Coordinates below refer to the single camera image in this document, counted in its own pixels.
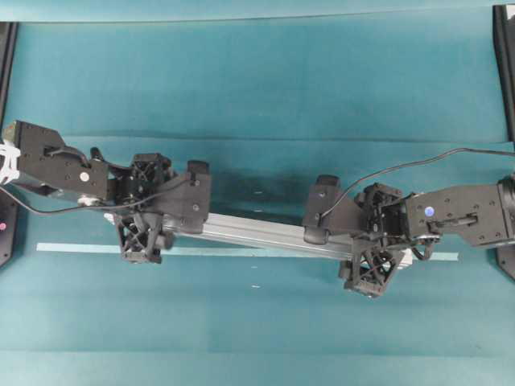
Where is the black camera cable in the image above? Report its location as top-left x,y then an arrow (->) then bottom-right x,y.
0,183 -> 146,216
317,147 -> 515,224

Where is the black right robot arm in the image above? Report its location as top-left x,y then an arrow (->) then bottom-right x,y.
340,175 -> 514,298

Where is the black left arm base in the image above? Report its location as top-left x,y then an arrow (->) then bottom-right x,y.
0,192 -> 19,266

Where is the silver aluminium extrusion rail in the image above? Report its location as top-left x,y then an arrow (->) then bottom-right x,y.
103,212 -> 414,271

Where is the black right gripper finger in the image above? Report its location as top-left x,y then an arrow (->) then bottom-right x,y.
356,183 -> 414,213
339,248 -> 403,298

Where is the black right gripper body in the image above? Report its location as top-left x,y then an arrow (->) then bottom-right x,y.
353,199 -> 410,252

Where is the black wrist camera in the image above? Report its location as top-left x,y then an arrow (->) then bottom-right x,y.
301,174 -> 373,244
147,160 -> 212,234

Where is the light blue tape strip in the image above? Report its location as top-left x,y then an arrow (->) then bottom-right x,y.
35,242 -> 460,261

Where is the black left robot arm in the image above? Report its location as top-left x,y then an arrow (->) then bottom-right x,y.
1,121 -> 171,264

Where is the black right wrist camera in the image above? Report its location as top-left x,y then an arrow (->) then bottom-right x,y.
301,174 -> 373,244

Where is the black left camera cable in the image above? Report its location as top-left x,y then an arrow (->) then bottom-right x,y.
0,183 -> 146,216

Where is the black right camera cable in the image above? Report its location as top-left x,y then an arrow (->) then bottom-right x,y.
317,147 -> 515,224

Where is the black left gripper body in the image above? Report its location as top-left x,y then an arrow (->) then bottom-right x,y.
107,162 -> 168,211

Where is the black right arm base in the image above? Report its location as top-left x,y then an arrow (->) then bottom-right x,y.
488,244 -> 515,281

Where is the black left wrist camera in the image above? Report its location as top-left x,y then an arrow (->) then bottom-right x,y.
147,160 -> 212,234

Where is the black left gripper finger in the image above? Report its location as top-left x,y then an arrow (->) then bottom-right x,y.
130,153 -> 172,187
114,212 -> 174,264

